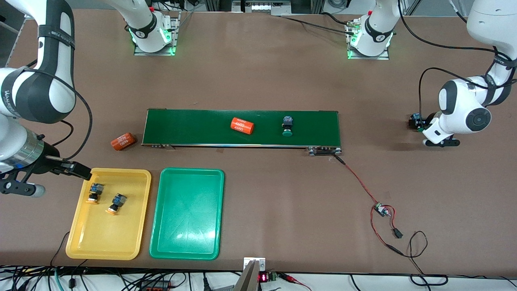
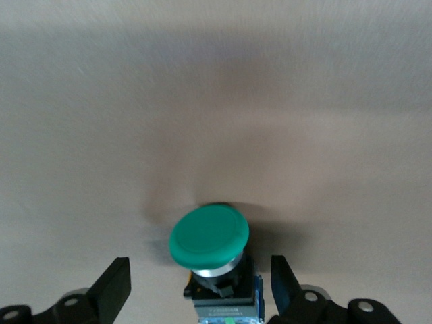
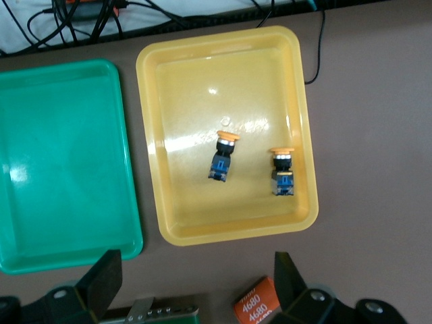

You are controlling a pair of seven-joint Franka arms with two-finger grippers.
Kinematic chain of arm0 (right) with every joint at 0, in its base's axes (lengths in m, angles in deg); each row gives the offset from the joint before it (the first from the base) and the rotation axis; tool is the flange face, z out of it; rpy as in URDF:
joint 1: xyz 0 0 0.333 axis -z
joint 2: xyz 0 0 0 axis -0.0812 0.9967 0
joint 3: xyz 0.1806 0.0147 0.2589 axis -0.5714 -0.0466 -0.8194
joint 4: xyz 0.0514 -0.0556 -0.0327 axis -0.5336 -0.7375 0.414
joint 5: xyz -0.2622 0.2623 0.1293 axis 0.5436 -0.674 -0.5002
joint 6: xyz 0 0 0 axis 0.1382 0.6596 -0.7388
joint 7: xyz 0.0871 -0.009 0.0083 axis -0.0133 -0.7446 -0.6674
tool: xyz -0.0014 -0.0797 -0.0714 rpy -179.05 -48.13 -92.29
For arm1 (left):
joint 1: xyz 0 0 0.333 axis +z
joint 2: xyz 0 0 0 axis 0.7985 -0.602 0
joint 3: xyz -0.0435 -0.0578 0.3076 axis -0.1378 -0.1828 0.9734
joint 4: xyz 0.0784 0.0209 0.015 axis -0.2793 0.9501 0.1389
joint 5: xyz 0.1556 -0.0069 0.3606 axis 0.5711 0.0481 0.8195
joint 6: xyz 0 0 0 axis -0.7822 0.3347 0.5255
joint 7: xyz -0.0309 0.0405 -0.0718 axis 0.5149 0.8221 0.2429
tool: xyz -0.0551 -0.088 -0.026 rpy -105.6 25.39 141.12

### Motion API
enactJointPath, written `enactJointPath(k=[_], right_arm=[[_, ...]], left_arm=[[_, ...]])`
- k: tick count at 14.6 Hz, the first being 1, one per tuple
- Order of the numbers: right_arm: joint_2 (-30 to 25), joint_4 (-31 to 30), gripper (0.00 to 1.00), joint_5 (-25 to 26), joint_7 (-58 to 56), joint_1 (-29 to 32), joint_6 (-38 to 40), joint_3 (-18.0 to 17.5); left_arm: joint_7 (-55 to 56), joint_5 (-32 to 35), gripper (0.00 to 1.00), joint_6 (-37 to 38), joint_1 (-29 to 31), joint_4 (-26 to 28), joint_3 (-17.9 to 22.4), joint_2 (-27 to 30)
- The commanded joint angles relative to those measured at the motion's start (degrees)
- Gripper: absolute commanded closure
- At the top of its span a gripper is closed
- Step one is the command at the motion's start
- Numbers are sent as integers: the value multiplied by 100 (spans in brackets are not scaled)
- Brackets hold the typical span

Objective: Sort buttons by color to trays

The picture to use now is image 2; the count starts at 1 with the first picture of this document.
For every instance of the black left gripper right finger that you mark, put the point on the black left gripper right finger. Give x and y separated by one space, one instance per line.
287 293

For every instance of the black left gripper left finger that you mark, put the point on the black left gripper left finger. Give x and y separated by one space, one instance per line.
111 290

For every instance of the green mushroom push button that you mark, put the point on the green mushroom push button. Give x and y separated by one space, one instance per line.
209 233

